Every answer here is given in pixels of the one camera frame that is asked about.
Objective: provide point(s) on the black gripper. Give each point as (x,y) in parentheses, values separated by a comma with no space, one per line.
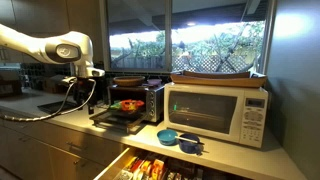
(82,90)

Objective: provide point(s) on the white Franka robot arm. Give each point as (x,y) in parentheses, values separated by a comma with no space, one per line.
(40,46)

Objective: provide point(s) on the black baking tray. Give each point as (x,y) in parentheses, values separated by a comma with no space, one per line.
(50,106)

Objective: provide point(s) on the white microwave oven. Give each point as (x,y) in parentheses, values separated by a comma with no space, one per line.
(203,113)

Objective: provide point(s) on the large wooden serving tray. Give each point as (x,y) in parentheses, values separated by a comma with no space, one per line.
(216,82)

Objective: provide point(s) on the glass toaster oven door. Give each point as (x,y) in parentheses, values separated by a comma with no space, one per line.
(113,124)

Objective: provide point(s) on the colourful toy food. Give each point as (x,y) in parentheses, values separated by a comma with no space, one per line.
(130,104)

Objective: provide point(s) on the brown wooden bowl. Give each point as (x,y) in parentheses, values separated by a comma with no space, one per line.
(128,81)

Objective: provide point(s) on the brown box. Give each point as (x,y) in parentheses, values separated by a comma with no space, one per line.
(50,86)

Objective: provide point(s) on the open kitchen drawer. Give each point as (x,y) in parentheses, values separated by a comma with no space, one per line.
(113,168)

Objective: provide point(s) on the grey toaster oven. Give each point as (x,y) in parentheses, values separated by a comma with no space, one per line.
(156,101)

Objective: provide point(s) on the small purple bowl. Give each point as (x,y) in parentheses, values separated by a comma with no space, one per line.
(154,81)

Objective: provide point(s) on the teal bowl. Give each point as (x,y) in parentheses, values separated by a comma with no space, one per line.
(166,137)

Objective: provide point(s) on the orange snack packets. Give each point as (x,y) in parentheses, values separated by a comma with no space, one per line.
(151,168)

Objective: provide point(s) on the dark countertop appliance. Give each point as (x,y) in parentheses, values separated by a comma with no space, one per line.
(9,85)

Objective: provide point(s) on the white stick utensil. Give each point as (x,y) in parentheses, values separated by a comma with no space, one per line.
(186,139)

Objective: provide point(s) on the dark blue bowl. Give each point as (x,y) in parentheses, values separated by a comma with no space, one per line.
(188,146)

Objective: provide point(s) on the flat wooden board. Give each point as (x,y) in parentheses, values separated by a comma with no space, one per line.
(213,74)

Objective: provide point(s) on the wooden lattice fence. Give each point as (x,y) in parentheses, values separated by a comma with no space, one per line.
(213,64)

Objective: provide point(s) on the window frame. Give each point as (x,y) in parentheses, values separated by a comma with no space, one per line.
(168,36)

